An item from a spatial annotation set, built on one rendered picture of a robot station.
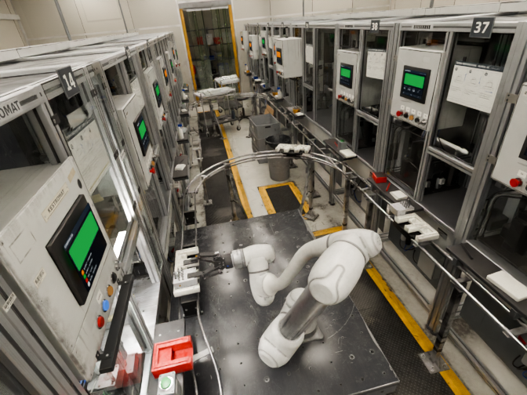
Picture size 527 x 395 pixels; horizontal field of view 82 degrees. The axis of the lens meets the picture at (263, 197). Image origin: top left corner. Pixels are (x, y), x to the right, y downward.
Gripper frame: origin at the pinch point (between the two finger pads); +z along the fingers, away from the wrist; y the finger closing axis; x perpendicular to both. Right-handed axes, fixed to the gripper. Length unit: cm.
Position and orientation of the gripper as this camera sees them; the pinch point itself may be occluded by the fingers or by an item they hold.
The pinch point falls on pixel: (190, 268)
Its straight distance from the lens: 153.6
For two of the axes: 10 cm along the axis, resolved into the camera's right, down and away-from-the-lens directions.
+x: 2.1, 4.9, -8.5
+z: -9.8, 1.8, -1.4
